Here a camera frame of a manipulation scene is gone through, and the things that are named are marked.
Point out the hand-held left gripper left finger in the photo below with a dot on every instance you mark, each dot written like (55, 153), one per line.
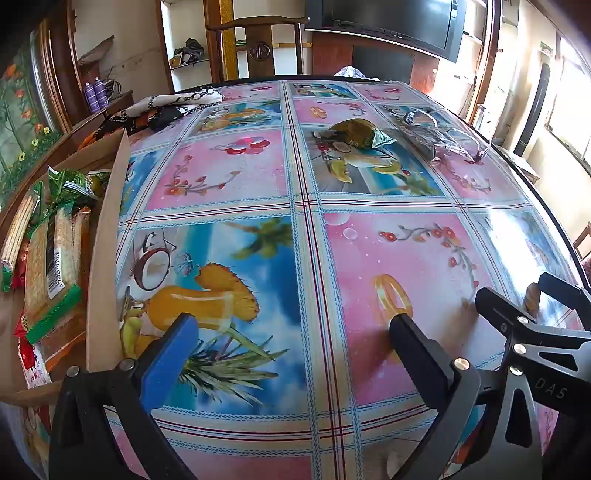
(168, 357)

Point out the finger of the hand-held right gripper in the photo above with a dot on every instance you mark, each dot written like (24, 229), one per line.
(565, 288)
(501, 314)

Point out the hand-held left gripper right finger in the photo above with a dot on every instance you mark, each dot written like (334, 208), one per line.
(418, 353)

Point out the orange cracker packet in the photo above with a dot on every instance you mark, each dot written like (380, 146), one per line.
(64, 344)

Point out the cardboard box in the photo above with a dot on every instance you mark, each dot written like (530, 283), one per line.
(108, 258)

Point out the red white snack packet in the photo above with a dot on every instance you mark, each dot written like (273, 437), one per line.
(32, 360)

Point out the clear cracker packet green ends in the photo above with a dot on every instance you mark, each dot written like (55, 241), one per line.
(48, 277)

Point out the clear plastic bag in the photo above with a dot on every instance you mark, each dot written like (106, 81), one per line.
(438, 136)

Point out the bright green snack packet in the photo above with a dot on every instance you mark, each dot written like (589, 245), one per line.
(57, 184)
(83, 187)

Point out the stick biscuit packet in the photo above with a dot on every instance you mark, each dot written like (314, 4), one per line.
(18, 230)

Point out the olive green snack packet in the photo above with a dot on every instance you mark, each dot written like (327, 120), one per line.
(362, 134)

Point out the orange black tool on table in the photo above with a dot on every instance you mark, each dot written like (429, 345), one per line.
(138, 124)

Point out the black white patterned cloth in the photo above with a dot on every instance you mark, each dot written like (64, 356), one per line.
(178, 99)

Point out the white plastic bag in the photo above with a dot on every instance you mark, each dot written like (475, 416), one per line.
(349, 72)

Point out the brown television cabinet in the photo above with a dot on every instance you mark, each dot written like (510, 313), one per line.
(332, 57)

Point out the black television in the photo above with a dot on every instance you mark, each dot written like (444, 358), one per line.
(392, 23)

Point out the white shelf unit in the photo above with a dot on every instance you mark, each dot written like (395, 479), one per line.
(189, 46)

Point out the wooden chair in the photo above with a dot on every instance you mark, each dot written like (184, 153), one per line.
(261, 50)

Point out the floral wall poster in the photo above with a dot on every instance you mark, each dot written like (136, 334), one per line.
(23, 124)

